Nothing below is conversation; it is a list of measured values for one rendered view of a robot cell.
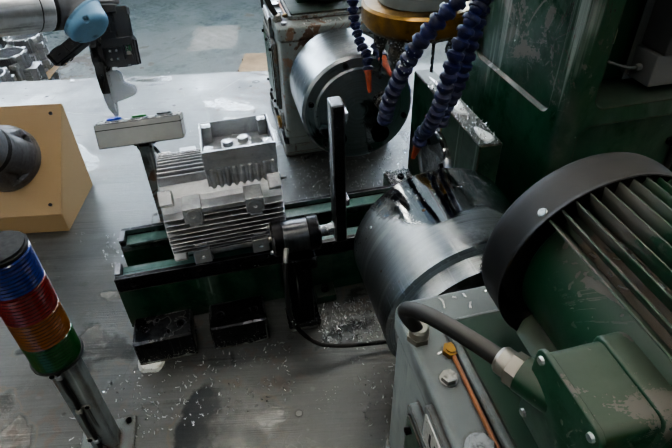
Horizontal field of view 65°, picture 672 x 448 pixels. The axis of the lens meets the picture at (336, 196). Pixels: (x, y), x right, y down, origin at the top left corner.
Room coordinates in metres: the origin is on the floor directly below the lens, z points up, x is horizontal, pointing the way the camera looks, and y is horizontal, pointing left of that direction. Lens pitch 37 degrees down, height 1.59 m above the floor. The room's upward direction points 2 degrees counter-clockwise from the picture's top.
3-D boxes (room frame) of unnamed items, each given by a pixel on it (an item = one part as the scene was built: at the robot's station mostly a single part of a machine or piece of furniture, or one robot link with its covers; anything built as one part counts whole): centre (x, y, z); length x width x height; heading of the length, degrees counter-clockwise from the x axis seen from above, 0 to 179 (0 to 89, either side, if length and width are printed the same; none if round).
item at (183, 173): (0.76, 0.20, 1.02); 0.20 x 0.19 x 0.19; 104
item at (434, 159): (0.85, -0.19, 1.02); 0.15 x 0.02 x 0.15; 12
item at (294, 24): (1.41, 0.03, 0.99); 0.35 x 0.31 x 0.37; 12
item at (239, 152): (0.77, 0.17, 1.11); 0.12 x 0.11 x 0.07; 104
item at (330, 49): (1.17, -0.02, 1.04); 0.37 x 0.25 x 0.25; 12
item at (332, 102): (0.67, 0.00, 1.12); 0.04 x 0.03 x 0.26; 102
